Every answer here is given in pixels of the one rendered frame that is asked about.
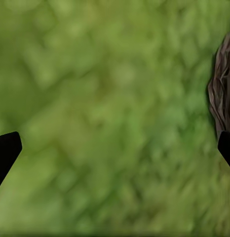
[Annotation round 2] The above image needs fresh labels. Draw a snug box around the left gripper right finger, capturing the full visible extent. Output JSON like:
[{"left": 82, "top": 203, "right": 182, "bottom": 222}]
[{"left": 218, "top": 131, "right": 230, "bottom": 166}]

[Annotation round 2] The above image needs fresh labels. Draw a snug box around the wicker basket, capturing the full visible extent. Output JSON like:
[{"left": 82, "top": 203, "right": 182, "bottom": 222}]
[{"left": 208, "top": 34, "right": 230, "bottom": 140}]

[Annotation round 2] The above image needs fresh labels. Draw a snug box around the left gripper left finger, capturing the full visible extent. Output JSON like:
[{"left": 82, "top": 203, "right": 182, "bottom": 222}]
[{"left": 0, "top": 131, "right": 22, "bottom": 185}]

